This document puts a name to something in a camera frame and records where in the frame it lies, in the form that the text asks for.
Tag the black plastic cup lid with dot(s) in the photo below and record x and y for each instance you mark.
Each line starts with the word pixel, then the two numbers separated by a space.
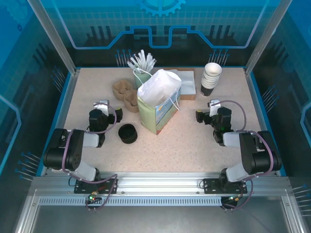
pixel 126 130

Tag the brown pulp cup carrier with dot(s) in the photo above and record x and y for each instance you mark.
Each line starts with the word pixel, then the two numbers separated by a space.
pixel 121 85

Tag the green paper takeout bag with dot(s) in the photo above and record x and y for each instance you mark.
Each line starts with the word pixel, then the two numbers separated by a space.
pixel 148 116

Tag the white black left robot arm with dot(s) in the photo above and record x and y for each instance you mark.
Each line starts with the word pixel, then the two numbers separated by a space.
pixel 73 155

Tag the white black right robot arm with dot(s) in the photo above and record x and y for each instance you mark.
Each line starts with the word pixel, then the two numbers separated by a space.
pixel 247 155

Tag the white paper napkin stack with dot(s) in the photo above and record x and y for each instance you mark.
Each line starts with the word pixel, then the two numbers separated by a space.
pixel 188 82

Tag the blue table edge strip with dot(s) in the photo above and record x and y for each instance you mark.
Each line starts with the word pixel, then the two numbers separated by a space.
pixel 60 109
pixel 261 102

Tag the mint green straw holder cup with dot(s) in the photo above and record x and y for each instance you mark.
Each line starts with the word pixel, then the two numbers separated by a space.
pixel 142 79

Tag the wrapped white utensils bundle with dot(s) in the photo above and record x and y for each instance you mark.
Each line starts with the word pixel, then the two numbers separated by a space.
pixel 132 66

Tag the white wrapped straw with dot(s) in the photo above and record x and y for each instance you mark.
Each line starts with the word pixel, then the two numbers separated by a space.
pixel 152 63
pixel 148 60
pixel 141 58
pixel 135 61

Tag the small LED connector board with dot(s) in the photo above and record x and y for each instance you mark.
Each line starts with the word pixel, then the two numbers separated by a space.
pixel 93 197
pixel 234 198

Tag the grey metal sheet panel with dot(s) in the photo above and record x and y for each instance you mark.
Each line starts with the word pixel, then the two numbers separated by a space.
pixel 158 221

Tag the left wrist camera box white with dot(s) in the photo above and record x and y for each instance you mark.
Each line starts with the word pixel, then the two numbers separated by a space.
pixel 105 109

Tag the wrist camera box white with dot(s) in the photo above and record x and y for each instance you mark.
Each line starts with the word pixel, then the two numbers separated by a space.
pixel 105 109
pixel 213 108

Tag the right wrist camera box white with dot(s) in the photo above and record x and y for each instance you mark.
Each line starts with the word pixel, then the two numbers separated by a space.
pixel 213 108

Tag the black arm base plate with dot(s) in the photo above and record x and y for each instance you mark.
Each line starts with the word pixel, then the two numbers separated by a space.
pixel 211 187
pixel 110 189

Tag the aluminium mounting rail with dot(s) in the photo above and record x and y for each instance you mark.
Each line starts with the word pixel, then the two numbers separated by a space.
pixel 158 182

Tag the aluminium frame post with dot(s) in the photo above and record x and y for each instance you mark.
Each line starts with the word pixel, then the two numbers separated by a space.
pixel 54 36
pixel 265 36

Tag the aluminium lower frame bar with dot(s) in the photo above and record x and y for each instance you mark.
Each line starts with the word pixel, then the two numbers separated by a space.
pixel 26 213
pixel 291 218

